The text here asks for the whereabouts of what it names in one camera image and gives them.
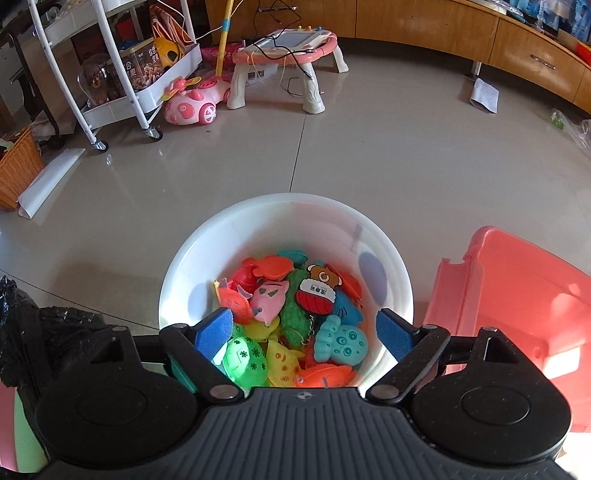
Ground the green turtle toy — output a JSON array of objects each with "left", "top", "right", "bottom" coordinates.
[{"left": 222, "top": 324, "right": 270, "bottom": 390}]

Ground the teal octopus toy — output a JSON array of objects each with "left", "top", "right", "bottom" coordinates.
[{"left": 312, "top": 315, "right": 370, "bottom": 367}]

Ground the pink fish toy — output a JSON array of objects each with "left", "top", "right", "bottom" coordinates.
[{"left": 250, "top": 280, "right": 290, "bottom": 326}]

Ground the yellow fish toy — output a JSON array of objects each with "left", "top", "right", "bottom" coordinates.
[{"left": 266, "top": 340, "right": 304, "bottom": 388}]

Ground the orange crab toy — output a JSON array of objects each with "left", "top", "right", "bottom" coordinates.
[{"left": 230, "top": 255, "right": 294, "bottom": 292}]

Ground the pink plastic storage box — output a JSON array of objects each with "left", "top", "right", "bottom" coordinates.
[{"left": 424, "top": 226, "right": 590, "bottom": 433}]

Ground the white plastic bucket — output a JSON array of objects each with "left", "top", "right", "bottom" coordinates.
[{"left": 158, "top": 193, "right": 414, "bottom": 393}]

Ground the black plastic bag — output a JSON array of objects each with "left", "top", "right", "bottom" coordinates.
[{"left": 1, "top": 276, "right": 107, "bottom": 391}]

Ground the white rolled paper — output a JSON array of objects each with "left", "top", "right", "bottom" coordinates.
[{"left": 18, "top": 148, "right": 86, "bottom": 219}]

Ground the pink toy car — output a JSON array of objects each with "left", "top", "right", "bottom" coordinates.
[{"left": 161, "top": 76, "right": 230, "bottom": 126}]

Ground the wicker basket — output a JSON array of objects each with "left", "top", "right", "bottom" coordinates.
[{"left": 0, "top": 127, "right": 44, "bottom": 210}]

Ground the white paper on floor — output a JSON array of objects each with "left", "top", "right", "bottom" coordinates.
[{"left": 470, "top": 78, "right": 499, "bottom": 114}]

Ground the clear plastic bag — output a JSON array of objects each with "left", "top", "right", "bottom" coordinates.
[{"left": 550, "top": 109, "right": 591, "bottom": 153}]

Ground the white rolling cart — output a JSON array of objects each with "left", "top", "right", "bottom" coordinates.
[{"left": 27, "top": 0, "right": 202, "bottom": 152}]

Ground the wooden tv cabinet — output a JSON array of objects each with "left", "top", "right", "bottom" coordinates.
[{"left": 229, "top": 0, "right": 590, "bottom": 111}]

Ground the pink kids drawing table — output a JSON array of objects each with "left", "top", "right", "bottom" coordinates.
[{"left": 226, "top": 28, "right": 349, "bottom": 115}]

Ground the yellow toy microphone stand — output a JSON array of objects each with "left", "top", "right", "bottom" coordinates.
[{"left": 214, "top": 0, "right": 235, "bottom": 77}]

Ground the red bear keychain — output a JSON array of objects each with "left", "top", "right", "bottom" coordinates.
[{"left": 295, "top": 264, "right": 342, "bottom": 315}]

